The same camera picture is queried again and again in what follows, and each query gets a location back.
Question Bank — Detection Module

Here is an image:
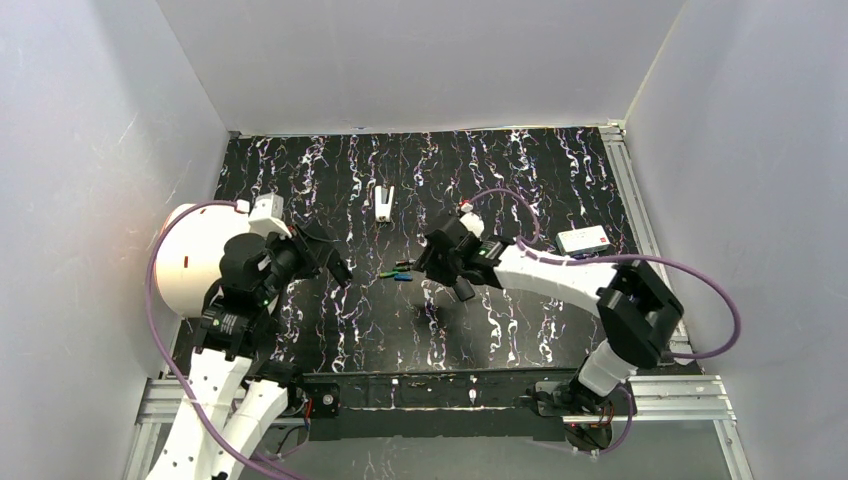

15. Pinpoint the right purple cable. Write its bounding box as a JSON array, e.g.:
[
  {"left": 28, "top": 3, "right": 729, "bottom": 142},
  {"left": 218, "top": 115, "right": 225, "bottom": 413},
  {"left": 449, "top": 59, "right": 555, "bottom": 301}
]
[{"left": 463, "top": 188, "right": 743, "bottom": 458}]

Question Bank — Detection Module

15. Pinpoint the white battery cover piece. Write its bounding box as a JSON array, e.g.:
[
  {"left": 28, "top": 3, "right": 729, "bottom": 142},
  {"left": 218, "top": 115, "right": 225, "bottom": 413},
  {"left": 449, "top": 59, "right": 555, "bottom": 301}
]
[{"left": 374, "top": 185, "right": 395, "bottom": 223}]

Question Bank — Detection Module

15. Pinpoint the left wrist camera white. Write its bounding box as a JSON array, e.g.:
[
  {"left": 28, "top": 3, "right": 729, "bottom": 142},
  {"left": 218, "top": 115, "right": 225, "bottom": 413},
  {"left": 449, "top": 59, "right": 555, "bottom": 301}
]
[{"left": 236, "top": 193, "right": 292, "bottom": 240}]

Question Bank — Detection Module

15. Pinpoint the white battery box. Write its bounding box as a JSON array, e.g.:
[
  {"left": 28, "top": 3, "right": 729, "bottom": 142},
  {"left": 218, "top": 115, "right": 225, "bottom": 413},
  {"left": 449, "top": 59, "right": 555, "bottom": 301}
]
[{"left": 555, "top": 225, "right": 610, "bottom": 257}]

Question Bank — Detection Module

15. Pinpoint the white cylindrical bin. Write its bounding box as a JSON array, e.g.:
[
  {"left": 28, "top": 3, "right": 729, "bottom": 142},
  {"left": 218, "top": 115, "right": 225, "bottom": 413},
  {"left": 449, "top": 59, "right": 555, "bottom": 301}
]
[{"left": 154, "top": 204, "right": 250, "bottom": 318}]

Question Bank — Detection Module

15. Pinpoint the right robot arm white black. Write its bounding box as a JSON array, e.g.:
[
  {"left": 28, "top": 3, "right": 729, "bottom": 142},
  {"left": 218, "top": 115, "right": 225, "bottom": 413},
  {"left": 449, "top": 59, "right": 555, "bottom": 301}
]
[{"left": 412, "top": 213, "right": 684, "bottom": 416}]

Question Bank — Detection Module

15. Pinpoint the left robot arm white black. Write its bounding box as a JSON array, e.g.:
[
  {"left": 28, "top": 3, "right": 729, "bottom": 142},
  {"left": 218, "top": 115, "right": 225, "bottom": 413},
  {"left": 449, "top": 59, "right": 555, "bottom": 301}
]
[{"left": 146, "top": 205, "right": 352, "bottom": 479}]

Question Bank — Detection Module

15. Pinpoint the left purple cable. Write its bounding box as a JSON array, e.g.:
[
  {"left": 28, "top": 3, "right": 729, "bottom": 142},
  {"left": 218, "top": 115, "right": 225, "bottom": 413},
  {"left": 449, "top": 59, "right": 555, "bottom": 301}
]
[{"left": 145, "top": 199, "right": 313, "bottom": 480}]

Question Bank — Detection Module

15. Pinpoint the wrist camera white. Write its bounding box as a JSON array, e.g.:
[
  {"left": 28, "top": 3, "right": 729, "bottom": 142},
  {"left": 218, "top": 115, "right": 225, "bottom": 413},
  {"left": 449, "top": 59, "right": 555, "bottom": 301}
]
[
  {"left": 236, "top": 193, "right": 292, "bottom": 240},
  {"left": 458, "top": 201, "right": 485, "bottom": 238}
]

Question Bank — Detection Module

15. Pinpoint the aluminium frame rail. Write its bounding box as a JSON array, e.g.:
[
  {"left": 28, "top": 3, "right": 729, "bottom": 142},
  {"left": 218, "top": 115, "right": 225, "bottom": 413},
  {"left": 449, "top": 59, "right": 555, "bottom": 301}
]
[{"left": 135, "top": 120, "right": 757, "bottom": 480}]

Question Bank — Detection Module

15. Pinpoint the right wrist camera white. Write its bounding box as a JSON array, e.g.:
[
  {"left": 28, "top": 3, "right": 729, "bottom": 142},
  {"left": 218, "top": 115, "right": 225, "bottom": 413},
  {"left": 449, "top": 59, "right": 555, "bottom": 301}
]
[{"left": 458, "top": 201, "right": 485, "bottom": 238}]

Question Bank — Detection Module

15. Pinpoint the purple cable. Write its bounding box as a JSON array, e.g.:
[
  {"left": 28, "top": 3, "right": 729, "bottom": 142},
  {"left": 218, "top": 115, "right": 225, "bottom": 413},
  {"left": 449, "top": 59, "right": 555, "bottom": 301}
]
[
  {"left": 463, "top": 188, "right": 743, "bottom": 458},
  {"left": 145, "top": 199, "right": 313, "bottom": 480}
]

